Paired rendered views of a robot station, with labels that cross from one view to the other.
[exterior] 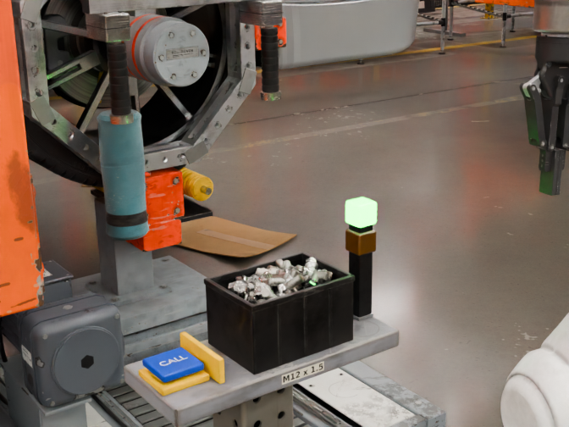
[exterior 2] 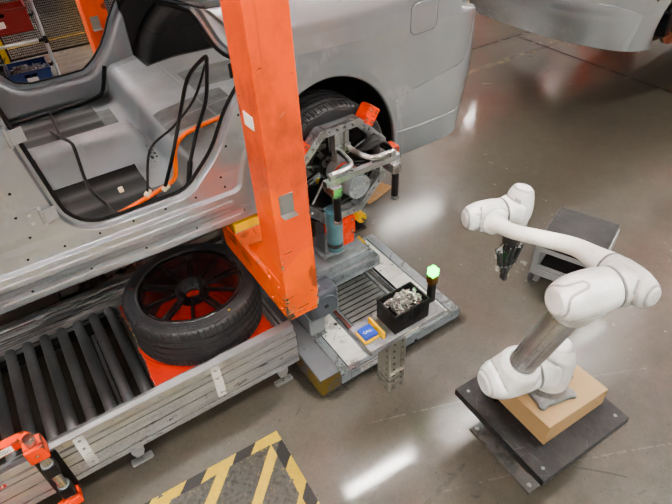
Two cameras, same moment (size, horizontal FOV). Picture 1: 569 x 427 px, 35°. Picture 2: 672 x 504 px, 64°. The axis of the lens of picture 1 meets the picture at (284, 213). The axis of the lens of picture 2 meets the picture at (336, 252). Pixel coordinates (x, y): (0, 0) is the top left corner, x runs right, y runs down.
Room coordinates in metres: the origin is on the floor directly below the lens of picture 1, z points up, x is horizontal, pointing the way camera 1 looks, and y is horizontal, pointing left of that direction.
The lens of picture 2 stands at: (-0.35, 0.18, 2.32)
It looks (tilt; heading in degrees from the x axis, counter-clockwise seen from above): 41 degrees down; 4
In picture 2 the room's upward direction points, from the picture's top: 4 degrees counter-clockwise
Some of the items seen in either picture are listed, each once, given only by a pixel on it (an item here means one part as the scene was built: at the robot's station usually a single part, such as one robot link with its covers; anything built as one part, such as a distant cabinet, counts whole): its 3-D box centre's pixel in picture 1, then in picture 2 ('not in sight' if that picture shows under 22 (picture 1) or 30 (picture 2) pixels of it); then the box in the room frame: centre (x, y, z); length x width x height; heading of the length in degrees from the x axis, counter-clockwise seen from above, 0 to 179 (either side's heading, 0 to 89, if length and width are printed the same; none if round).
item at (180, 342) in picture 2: not in sight; (195, 300); (1.54, 1.04, 0.39); 0.66 x 0.66 x 0.24
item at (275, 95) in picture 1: (269, 61); (394, 184); (1.89, 0.02, 0.83); 0.04 x 0.04 x 0.16
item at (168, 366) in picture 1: (173, 367); (367, 333); (1.25, 0.17, 0.47); 0.07 x 0.07 x 0.02; 35
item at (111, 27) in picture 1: (107, 24); (332, 188); (1.72, 0.32, 0.93); 0.09 x 0.05 x 0.05; 35
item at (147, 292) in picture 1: (124, 253); (327, 235); (2.12, 0.40, 0.32); 0.40 x 0.30 x 0.28; 125
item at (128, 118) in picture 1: (118, 80); (337, 209); (1.69, 0.30, 0.83); 0.04 x 0.04 x 0.16
